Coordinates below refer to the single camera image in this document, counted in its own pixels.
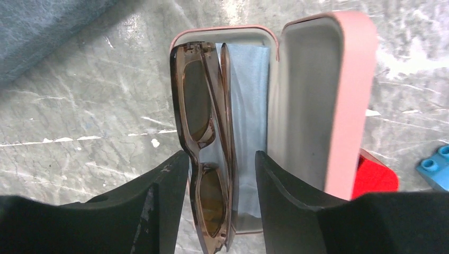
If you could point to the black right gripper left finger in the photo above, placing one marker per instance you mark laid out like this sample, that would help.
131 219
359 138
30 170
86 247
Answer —
141 216

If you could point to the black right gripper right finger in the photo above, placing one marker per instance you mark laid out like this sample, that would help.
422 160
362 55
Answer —
298 218

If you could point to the pink glasses case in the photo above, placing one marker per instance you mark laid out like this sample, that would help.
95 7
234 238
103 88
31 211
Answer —
320 78

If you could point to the brown-framed sunglasses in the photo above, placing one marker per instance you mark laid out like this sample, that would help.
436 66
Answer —
201 90

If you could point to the light blue cleaning cloth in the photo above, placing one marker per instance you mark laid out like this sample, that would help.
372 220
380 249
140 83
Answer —
249 69

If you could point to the grey-blue glasses case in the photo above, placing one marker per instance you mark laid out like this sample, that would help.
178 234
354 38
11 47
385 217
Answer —
30 30

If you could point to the red toy block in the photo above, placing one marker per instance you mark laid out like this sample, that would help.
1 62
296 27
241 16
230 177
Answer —
373 176

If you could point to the blue and orange toy block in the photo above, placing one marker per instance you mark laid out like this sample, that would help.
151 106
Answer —
434 169

